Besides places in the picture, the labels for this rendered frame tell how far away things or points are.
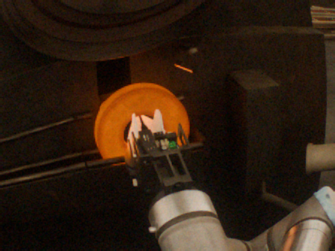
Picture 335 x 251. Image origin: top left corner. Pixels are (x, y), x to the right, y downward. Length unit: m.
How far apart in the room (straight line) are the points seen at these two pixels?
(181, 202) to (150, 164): 0.09
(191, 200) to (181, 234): 0.06
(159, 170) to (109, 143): 0.15
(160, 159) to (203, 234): 0.15
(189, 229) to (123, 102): 0.28
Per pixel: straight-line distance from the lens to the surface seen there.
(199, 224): 0.67
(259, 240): 0.72
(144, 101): 0.86
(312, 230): 0.61
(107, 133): 0.86
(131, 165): 0.81
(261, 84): 0.90
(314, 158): 0.91
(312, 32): 1.06
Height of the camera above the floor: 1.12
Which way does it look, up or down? 25 degrees down
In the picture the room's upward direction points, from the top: 5 degrees counter-clockwise
